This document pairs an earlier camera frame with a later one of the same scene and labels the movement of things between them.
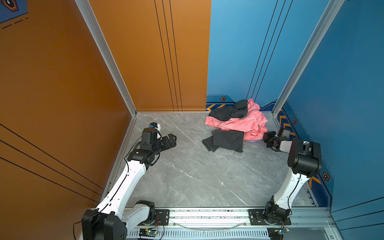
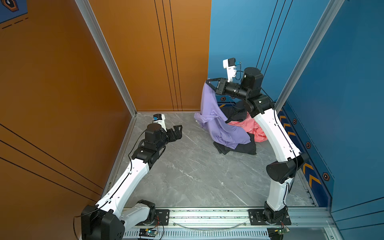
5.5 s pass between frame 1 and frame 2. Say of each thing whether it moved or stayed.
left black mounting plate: stayed
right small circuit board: stayed
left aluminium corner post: stayed
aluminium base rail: stayed
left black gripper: moved
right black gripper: moved
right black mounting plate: stayed
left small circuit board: stayed
